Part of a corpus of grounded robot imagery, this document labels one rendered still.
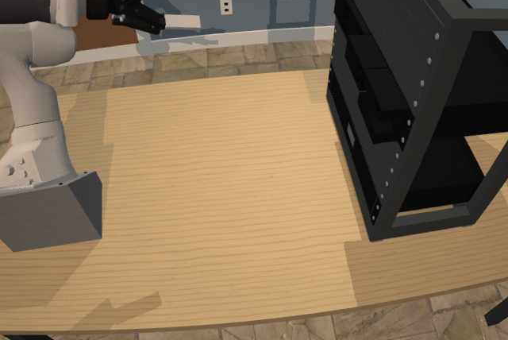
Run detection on black equipment rack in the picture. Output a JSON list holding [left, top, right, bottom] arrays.
[[326, 0, 508, 243]]

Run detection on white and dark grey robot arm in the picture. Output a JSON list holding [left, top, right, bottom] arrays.
[[0, 0, 85, 194]]

